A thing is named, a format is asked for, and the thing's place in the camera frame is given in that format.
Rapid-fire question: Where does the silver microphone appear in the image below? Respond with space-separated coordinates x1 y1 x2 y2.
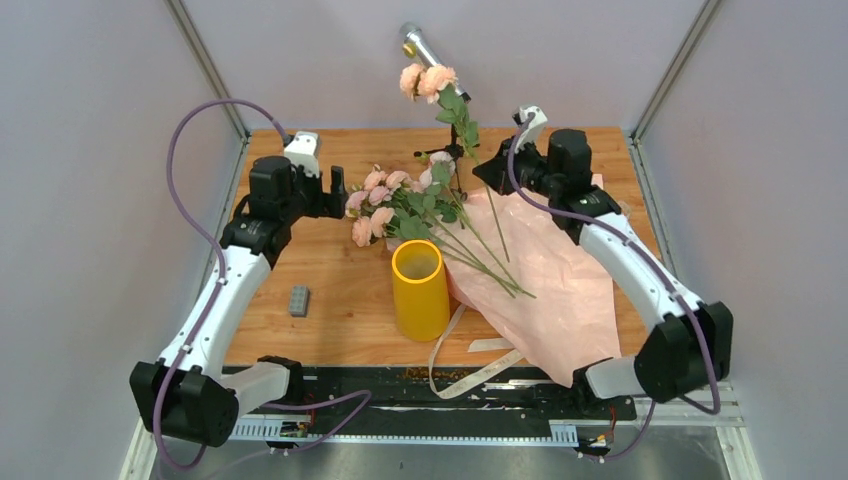
399 22 471 103

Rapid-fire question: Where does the yellow cylindrical vase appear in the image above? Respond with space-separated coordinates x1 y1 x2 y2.
391 240 451 342

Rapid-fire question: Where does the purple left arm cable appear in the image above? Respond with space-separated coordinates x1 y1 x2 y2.
152 99 374 473

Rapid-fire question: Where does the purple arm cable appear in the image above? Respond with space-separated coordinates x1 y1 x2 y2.
506 112 722 464
152 99 374 473

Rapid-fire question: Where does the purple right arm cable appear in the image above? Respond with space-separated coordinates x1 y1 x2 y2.
506 112 722 464

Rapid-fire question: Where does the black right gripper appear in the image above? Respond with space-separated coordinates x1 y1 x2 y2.
473 134 561 200

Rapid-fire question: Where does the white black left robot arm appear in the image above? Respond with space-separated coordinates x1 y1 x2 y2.
129 156 348 447

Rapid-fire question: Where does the grey building brick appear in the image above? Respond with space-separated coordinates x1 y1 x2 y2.
287 285 311 318

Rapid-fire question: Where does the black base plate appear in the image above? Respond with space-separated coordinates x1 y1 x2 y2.
264 365 637 440

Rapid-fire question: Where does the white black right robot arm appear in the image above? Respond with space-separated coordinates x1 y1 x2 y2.
473 129 733 418

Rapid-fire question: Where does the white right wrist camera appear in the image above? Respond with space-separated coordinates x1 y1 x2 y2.
513 105 548 154

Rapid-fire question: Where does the black tripod microphone stand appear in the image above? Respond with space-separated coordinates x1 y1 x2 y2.
413 93 471 200

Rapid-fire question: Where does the white printed ribbon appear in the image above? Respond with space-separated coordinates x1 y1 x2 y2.
426 303 529 401

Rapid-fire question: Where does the pink wrapping paper sheet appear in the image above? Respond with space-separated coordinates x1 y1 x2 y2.
441 188 621 387

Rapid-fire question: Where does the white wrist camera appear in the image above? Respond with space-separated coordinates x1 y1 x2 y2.
513 105 548 154
284 131 322 178

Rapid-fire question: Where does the pink flower bouquet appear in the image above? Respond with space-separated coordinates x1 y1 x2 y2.
344 151 534 298

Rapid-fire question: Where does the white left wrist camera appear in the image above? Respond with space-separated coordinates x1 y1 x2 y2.
284 131 322 178

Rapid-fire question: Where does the pink rose stem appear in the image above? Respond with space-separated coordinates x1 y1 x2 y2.
398 62 513 265

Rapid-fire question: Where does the white slotted cable duct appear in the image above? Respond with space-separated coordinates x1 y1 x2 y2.
231 421 580 446

